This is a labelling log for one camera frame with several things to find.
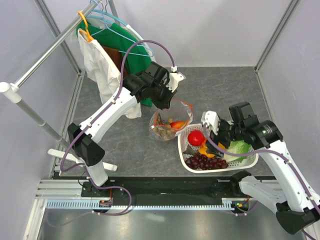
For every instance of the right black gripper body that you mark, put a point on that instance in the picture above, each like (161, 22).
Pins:
(227, 132)

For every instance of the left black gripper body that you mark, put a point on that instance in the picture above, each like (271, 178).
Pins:
(161, 95)

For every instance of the clear zip top bag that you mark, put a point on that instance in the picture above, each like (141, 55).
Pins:
(179, 110)

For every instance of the red yellow mango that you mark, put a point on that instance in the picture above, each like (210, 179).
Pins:
(177, 124)

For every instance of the brown longan cluster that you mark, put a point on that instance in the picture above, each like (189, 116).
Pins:
(161, 128)

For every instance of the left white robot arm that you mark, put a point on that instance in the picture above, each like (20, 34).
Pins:
(85, 137)

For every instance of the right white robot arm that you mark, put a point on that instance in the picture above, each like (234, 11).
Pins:
(298, 206)

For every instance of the yellow ginger root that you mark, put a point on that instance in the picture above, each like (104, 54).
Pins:
(203, 150)

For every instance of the red apple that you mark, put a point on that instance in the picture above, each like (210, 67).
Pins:
(195, 138)

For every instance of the green lettuce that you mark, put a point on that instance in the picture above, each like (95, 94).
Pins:
(237, 147)

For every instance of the purple grape bunch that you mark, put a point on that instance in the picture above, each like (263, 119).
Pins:
(201, 162)

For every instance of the white plastic basket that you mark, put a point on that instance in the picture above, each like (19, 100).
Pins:
(186, 150)

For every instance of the brown garment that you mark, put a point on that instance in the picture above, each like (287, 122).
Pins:
(115, 57)

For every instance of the white shirt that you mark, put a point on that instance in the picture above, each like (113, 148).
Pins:
(99, 66)

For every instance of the orange hanger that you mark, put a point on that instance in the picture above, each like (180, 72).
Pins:
(85, 25)

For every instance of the metal clothes rack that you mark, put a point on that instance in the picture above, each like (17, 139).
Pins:
(24, 36)

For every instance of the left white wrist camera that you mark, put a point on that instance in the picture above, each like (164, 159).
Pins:
(174, 78)

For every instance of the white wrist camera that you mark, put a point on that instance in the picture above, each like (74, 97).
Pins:
(174, 78)
(211, 119)

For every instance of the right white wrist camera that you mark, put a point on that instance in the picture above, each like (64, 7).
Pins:
(211, 119)

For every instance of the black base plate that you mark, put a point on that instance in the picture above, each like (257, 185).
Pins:
(167, 190)

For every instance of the blue wire hanger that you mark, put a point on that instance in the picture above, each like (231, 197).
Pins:
(109, 30)

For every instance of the grey cable duct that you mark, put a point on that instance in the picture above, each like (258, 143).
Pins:
(89, 204)

